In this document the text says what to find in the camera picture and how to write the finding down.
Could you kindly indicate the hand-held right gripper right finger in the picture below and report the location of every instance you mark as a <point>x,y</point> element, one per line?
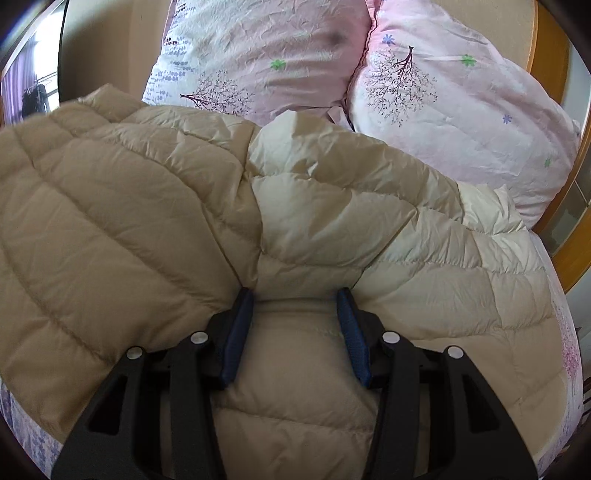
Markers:
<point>352,341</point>

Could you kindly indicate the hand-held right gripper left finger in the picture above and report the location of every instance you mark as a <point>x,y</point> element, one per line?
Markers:
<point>237,337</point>

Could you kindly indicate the cream quilted down jacket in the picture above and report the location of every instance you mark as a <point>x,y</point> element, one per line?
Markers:
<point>152,221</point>

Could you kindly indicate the pink floral bed sheet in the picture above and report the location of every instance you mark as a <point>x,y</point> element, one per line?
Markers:
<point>570,360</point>

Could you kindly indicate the pink floral pillow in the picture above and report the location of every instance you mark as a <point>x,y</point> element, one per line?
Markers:
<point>277,50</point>
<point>461,120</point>

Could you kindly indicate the window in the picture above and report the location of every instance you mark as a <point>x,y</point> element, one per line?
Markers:
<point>32,78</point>

